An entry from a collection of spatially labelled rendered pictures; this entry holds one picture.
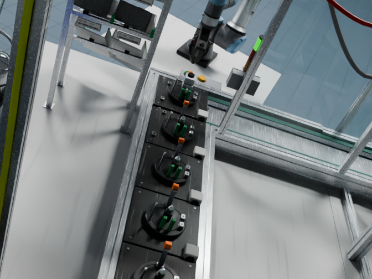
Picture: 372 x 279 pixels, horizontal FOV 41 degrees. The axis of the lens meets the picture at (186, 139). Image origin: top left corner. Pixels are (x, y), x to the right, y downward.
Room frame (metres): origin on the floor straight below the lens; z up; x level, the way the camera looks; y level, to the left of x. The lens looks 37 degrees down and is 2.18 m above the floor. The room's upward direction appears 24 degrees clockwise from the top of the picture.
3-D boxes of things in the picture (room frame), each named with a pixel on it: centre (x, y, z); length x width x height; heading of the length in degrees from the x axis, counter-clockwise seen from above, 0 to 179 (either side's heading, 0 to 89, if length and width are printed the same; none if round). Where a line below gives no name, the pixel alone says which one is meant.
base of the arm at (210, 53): (2.50, 0.14, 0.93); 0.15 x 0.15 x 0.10
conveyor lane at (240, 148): (1.91, -0.21, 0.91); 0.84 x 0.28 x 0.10; 101
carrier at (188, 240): (1.14, -0.05, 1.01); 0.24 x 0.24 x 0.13; 11
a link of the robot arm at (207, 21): (2.10, 0.13, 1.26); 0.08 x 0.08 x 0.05
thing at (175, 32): (2.45, 0.14, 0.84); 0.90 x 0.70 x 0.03; 81
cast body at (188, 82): (1.87, 0.09, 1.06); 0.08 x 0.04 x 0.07; 11
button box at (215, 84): (2.10, 0.05, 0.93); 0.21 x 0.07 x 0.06; 101
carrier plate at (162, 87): (1.87, 0.09, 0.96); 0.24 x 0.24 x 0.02; 11
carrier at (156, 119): (1.62, 0.04, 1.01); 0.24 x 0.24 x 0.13; 11
